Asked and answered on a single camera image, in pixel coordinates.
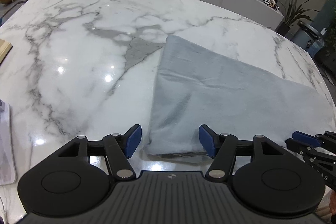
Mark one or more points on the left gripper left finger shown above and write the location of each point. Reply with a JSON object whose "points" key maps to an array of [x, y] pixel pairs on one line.
{"points": [[127, 143]]}

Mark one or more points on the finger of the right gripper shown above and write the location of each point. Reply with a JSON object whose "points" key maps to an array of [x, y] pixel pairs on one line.
{"points": [[306, 139], [327, 140]]}

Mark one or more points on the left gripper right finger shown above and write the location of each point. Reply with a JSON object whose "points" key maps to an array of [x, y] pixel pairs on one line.
{"points": [[212, 142]]}

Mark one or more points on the light grey garment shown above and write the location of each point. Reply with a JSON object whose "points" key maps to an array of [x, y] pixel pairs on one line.
{"points": [[195, 86]]}

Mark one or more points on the right human hand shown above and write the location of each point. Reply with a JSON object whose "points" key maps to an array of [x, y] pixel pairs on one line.
{"points": [[332, 205]]}

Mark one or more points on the blue water jug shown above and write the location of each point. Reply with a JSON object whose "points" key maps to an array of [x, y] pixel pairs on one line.
{"points": [[314, 47]]}

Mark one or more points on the grey pedal trash bin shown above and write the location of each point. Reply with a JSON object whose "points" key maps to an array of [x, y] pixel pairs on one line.
{"points": [[305, 34]]}

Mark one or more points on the white storage bag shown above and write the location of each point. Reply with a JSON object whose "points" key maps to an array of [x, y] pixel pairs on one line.
{"points": [[8, 174]]}

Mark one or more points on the potted leafy plant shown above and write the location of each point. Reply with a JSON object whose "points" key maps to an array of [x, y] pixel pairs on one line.
{"points": [[293, 12]]}

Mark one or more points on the black white toy figures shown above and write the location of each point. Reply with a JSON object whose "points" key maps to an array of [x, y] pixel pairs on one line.
{"points": [[271, 4]]}

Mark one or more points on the wooden tray edge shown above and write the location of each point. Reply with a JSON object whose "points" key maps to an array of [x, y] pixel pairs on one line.
{"points": [[5, 47]]}

